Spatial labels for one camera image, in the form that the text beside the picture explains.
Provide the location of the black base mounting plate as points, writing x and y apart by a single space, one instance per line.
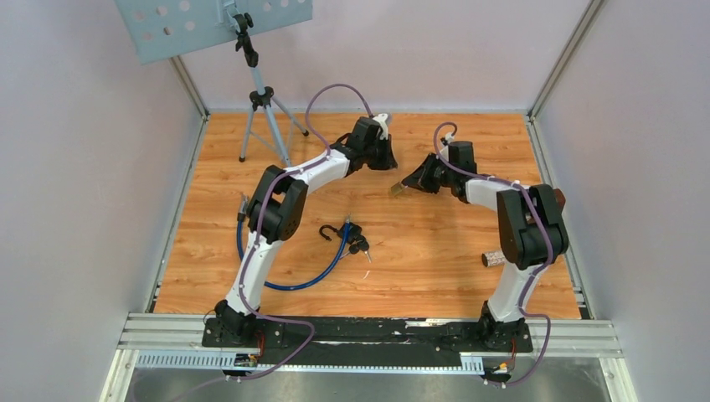
369 341

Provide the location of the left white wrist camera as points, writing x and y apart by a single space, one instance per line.
384 120

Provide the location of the black keys bunch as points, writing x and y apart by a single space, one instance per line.
360 244

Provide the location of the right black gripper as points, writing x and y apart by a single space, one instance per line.
420 178

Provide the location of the blue music stand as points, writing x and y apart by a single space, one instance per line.
166 29

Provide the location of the brass padlock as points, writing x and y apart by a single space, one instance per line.
397 189

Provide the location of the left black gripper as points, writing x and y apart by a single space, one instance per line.
389 162

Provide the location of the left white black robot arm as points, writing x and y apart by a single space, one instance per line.
274 213

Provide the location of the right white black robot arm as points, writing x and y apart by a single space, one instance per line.
532 235

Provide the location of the blue cable lock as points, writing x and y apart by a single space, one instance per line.
342 236

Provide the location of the brown wooden metronome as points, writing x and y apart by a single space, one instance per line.
560 199

